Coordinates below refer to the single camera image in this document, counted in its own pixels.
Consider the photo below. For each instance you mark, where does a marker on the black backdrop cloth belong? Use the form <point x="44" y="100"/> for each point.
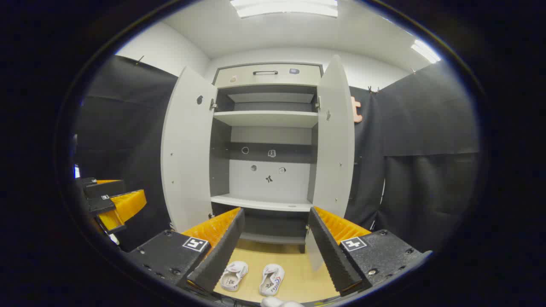
<point x="426" y="128"/>

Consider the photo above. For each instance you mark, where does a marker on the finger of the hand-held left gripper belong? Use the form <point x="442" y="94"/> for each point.
<point x="104" y="188"/>
<point x="123" y="209"/>

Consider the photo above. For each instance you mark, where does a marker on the white canvas shoe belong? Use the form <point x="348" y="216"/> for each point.
<point x="233" y="276"/>
<point x="271" y="279"/>

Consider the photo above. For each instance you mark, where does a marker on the grey shoe cabinet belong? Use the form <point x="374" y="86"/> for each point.
<point x="264" y="118"/>

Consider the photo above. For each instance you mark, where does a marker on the light grey cabinet door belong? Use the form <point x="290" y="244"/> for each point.
<point x="187" y="149"/>
<point x="337" y="140"/>

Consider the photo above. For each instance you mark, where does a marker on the computer monitor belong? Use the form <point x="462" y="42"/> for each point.
<point x="77" y="171"/>

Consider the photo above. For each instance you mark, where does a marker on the grey cabinet drawer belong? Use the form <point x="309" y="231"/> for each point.
<point x="273" y="79"/>

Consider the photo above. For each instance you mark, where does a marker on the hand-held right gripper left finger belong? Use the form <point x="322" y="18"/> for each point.
<point x="217" y="251"/>

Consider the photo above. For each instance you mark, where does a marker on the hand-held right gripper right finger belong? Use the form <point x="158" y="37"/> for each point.
<point x="332" y="251"/>

